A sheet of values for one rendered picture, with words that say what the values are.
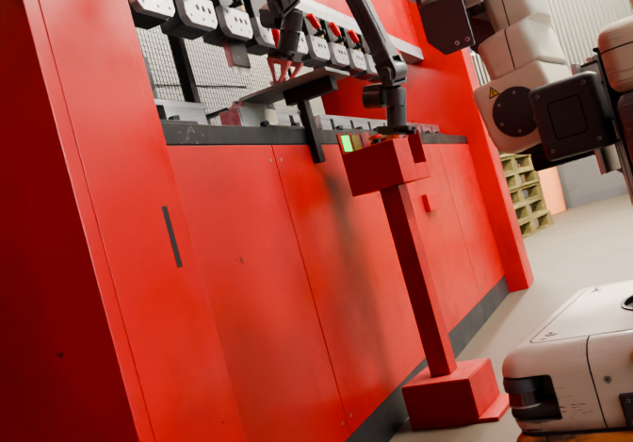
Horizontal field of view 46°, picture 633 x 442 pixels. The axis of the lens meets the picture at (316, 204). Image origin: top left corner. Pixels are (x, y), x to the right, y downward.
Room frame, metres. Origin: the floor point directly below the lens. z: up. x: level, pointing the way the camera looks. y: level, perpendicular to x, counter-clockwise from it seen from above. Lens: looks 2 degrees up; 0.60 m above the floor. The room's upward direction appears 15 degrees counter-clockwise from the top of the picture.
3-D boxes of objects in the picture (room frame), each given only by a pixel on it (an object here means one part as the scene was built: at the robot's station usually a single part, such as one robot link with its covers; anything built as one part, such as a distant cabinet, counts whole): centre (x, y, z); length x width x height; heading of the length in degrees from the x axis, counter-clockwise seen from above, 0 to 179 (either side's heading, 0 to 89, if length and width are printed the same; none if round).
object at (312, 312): (2.69, -0.19, 0.42); 3.00 x 0.21 x 0.83; 157
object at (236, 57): (2.11, 0.11, 1.13); 0.10 x 0.02 x 0.10; 157
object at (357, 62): (3.00, -0.28, 1.26); 0.15 x 0.09 x 0.17; 157
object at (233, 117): (2.16, 0.08, 0.92); 0.39 x 0.06 x 0.10; 157
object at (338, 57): (2.82, -0.20, 1.26); 0.15 x 0.09 x 0.17; 157
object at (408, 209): (2.11, -0.22, 0.39); 0.06 x 0.06 x 0.54; 60
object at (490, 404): (2.09, -0.25, 0.06); 0.25 x 0.20 x 0.12; 60
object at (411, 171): (2.11, -0.22, 0.75); 0.20 x 0.16 x 0.18; 150
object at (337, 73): (2.05, -0.03, 1.00); 0.26 x 0.18 x 0.01; 67
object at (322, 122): (3.27, -0.39, 0.92); 1.68 x 0.06 x 0.10; 157
